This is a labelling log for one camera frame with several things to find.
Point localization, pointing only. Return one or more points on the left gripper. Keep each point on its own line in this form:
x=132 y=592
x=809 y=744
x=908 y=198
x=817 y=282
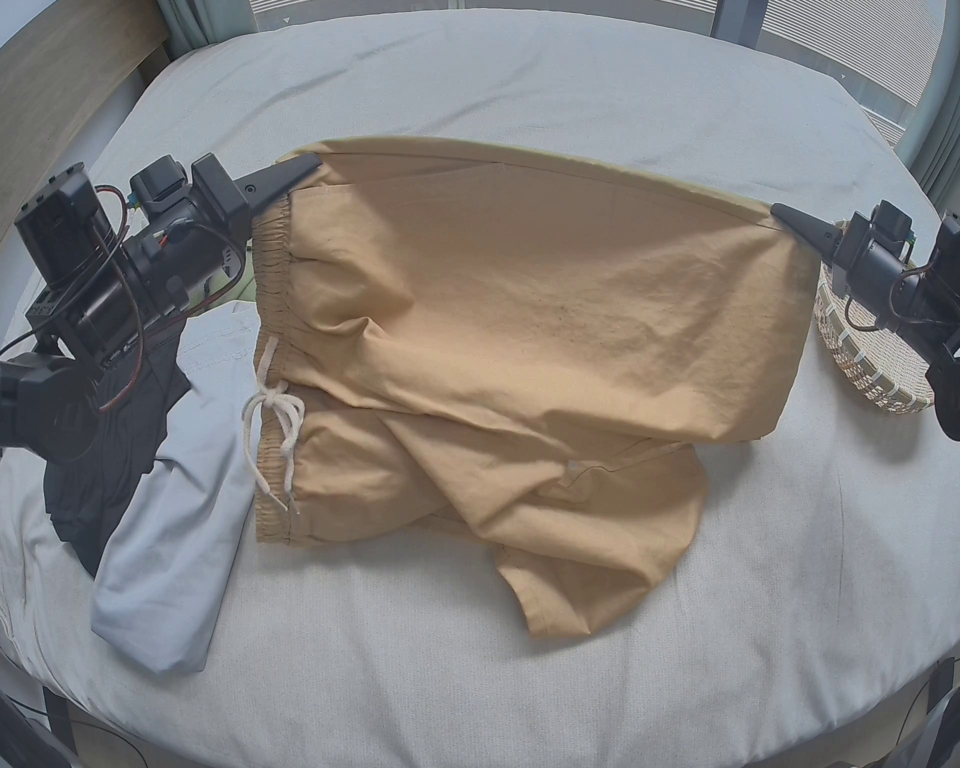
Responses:
x=210 y=202

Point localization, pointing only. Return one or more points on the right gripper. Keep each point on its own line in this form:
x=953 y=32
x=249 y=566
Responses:
x=877 y=281

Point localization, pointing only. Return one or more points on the tan shorts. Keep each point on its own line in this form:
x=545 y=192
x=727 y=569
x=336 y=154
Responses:
x=525 y=300

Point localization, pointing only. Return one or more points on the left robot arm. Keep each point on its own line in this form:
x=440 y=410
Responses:
x=52 y=405

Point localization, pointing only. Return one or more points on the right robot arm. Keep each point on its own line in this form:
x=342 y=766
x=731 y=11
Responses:
x=945 y=360

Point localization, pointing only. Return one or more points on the round woven basket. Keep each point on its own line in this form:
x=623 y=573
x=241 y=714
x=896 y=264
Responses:
x=862 y=367

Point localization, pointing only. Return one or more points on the black garment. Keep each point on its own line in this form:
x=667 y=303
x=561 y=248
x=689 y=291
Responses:
x=112 y=465

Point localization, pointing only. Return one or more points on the bed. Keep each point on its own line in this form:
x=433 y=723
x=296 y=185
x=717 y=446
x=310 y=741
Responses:
x=480 y=90

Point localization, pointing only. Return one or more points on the pale blue garment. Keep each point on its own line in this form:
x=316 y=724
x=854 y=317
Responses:
x=180 y=540

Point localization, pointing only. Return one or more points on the grey-green curtain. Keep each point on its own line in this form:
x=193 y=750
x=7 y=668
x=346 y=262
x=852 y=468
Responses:
x=202 y=22
x=937 y=135

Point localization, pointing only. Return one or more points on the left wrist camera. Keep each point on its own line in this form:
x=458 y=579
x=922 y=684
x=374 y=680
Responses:
x=159 y=180

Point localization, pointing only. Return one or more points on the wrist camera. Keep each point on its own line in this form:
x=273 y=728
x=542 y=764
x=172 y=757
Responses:
x=892 y=221
x=159 y=180

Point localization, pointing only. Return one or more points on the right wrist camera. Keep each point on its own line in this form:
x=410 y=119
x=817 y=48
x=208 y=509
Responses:
x=892 y=221

